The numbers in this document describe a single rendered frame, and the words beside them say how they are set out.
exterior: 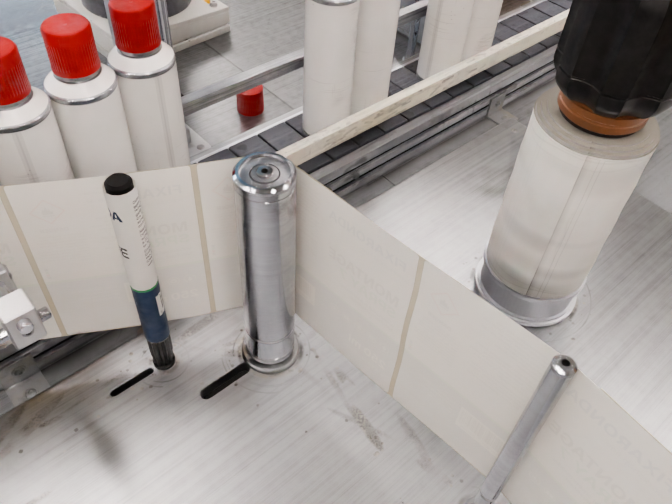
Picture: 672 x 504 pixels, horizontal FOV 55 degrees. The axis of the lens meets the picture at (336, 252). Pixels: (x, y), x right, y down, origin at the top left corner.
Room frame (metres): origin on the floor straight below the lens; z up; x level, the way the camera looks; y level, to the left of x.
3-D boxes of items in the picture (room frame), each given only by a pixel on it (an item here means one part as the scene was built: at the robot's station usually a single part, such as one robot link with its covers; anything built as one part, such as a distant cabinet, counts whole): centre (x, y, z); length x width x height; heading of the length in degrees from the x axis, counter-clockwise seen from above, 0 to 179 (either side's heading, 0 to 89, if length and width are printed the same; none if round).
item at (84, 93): (0.40, 0.20, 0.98); 0.05 x 0.05 x 0.20
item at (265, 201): (0.28, 0.05, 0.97); 0.05 x 0.05 x 0.19
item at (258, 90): (0.68, 0.12, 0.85); 0.03 x 0.03 x 0.03
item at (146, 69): (0.44, 0.16, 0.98); 0.05 x 0.05 x 0.20
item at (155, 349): (0.27, 0.13, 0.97); 0.02 x 0.02 x 0.19
